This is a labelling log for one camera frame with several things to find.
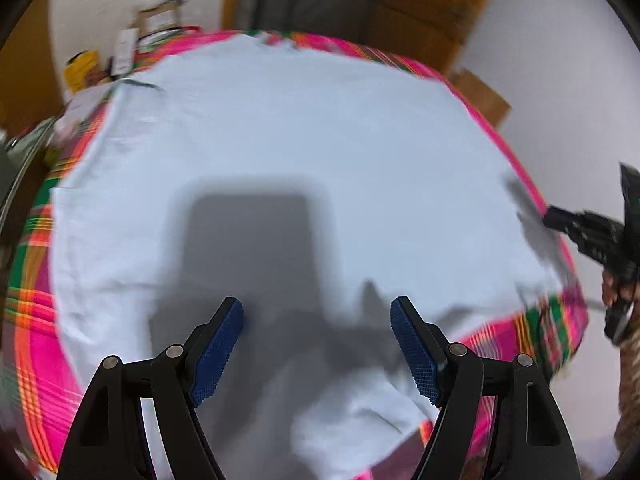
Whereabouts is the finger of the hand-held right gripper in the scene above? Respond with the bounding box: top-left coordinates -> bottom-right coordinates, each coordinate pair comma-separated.
542,205 -> 583,235

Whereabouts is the wooden wardrobe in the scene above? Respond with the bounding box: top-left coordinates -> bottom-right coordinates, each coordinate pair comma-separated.
0,0 -> 66,131

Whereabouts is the yellow bag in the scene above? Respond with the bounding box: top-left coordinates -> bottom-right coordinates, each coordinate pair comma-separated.
63,49 -> 104,94

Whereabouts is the wooden door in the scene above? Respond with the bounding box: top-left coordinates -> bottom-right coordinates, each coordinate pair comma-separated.
360,0 -> 502,77

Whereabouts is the person's right hand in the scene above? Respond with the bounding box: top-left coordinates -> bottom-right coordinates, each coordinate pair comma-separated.
602,267 -> 640,307

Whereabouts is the light blue shirt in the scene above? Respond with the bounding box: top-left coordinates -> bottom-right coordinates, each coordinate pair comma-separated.
49,34 -> 571,480

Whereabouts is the glass side table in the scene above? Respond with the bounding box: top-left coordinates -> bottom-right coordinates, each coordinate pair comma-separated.
0,116 -> 57,226

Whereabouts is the white carton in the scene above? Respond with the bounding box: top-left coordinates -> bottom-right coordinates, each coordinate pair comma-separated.
112,28 -> 139,79

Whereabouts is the wooden board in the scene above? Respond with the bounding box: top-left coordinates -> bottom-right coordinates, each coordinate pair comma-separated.
446,67 -> 512,129

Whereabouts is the small cardboard box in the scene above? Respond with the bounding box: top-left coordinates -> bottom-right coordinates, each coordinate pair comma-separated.
131,0 -> 184,37

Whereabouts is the pink green plaid blanket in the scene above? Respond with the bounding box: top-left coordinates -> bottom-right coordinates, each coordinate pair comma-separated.
0,30 -> 591,480

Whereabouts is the black mesh chair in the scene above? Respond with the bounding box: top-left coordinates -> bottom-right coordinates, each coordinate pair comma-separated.
252,0 -> 382,37

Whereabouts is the person's right forearm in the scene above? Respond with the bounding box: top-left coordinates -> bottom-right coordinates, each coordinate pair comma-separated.
612,317 -> 640,461

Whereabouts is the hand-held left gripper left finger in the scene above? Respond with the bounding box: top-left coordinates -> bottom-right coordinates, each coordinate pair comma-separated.
59,297 -> 244,480

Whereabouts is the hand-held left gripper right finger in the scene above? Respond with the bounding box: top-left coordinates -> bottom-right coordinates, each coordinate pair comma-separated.
392,296 -> 583,480

